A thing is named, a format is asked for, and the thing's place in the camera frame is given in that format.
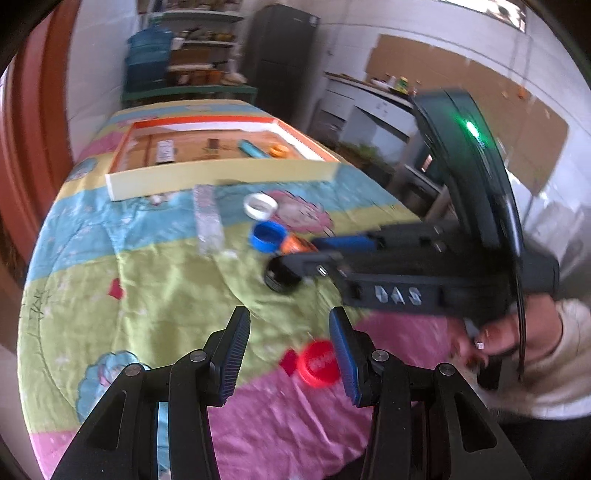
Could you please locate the white bottle cap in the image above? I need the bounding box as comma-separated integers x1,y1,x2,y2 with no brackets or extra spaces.
243,193,279,221

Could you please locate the blue bottle cap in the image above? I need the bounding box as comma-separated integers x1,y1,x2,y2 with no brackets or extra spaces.
250,222,288,254

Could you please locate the orange cap with dark label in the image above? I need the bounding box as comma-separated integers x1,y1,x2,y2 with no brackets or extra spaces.
281,233,319,254

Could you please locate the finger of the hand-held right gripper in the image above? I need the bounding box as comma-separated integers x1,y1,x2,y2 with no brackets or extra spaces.
270,251,444,278
311,222,446,254

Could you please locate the white kitchen counter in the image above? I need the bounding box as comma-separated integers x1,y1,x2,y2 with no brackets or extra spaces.
318,71,462,222

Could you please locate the cardboard sheet on wall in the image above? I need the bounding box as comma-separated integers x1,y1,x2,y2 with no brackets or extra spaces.
367,33,568,195

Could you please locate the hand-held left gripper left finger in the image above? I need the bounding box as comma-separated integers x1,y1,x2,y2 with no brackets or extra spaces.
50,305,252,480

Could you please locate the cartoon printed blanket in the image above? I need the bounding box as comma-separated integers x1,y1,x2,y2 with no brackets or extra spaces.
17,99,467,480

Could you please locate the dark refrigerator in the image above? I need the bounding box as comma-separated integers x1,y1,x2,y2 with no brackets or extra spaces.
242,4,320,134

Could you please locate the red wooden door frame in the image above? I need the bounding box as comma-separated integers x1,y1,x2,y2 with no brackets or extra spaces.
0,0,81,287

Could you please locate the window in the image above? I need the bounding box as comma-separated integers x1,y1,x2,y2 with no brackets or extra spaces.
480,0,527,33

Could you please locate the black bottle cap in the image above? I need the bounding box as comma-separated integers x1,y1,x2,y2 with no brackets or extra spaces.
264,257,303,295

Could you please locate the black cable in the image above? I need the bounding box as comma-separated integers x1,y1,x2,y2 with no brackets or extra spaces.
503,194,529,384

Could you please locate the person's right hand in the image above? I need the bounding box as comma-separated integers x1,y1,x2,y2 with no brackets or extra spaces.
451,305,565,366

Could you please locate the red bottle cap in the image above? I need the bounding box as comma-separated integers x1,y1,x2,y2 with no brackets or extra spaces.
295,339,345,387

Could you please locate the clear plastic bottle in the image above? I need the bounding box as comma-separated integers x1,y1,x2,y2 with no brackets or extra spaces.
194,184,226,256

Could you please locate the blue water jug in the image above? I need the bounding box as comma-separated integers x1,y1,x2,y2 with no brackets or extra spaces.
124,28,174,93

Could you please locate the shallow orange-rimmed cardboard box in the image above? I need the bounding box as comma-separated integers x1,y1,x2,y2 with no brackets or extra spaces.
105,116,342,202

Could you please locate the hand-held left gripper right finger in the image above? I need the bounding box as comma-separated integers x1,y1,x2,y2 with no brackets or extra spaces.
329,307,532,480

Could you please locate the metal storage shelf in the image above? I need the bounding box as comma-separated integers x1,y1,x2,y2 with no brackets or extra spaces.
148,9,245,88

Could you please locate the cardboard box on shelf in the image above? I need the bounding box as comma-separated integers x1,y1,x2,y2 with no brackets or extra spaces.
171,48,208,68

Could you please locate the green table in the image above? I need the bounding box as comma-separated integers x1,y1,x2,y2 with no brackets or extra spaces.
121,84,258,109

